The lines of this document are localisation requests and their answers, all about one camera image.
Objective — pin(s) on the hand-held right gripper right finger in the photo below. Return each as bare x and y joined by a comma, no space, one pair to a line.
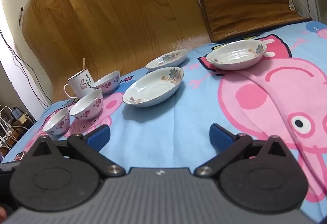
219,134

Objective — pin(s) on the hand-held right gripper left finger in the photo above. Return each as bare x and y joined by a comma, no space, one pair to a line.
98,134

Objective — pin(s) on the white bowl with purple flowers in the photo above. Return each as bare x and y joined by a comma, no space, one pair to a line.
107,83
56,122
86,105

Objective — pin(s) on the floral plate with scalloped rim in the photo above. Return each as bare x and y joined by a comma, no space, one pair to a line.
150,88
166,60
235,56

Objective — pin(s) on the white enamel mug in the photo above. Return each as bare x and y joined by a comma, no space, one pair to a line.
81,83

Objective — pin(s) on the blue cartoon pig blanket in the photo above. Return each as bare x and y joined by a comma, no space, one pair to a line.
163,124

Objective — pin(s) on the wooden stick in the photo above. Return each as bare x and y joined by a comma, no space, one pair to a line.
83,64

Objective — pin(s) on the white metal rack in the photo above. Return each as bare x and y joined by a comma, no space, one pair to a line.
5,124

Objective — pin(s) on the wood pattern floor sheet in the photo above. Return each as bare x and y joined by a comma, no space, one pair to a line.
102,22

